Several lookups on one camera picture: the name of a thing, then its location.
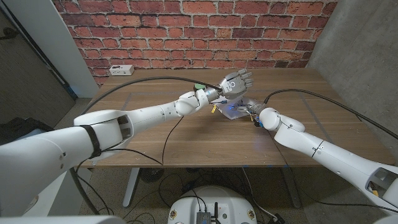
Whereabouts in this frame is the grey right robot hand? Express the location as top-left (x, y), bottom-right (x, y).
top-left (236, 99), bottom-right (265, 118)

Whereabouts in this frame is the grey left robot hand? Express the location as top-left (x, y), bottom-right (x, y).
top-left (217, 68), bottom-right (254, 100)

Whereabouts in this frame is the white handkerchief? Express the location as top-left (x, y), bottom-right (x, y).
top-left (216, 96), bottom-right (254, 121)

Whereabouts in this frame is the red brick printed backdrop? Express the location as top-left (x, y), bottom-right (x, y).
top-left (51, 0), bottom-right (338, 86)

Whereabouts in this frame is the metal table leg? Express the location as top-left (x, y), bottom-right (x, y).
top-left (281, 167), bottom-right (302, 208)
top-left (123, 167), bottom-right (140, 208)

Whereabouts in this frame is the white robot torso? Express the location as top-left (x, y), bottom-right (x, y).
top-left (167, 185), bottom-right (258, 224)

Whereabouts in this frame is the white power strip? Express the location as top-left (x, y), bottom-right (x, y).
top-left (108, 64), bottom-right (135, 77)

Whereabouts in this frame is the black round fan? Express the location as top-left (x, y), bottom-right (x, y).
top-left (139, 167), bottom-right (165, 184)

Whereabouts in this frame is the grey electronics box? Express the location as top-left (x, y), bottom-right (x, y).
top-left (195, 211), bottom-right (212, 224)

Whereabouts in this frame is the black cloth bag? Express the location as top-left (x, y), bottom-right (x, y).
top-left (0, 117), bottom-right (55, 146)

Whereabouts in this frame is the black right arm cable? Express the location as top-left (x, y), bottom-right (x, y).
top-left (263, 88), bottom-right (398, 141)

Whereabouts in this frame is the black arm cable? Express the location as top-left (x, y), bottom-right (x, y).
top-left (263, 88), bottom-right (398, 141)
top-left (70, 76), bottom-right (223, 215)

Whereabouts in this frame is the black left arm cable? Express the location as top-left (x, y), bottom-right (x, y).
top-left (70, 76), bottom-right (223, 215)

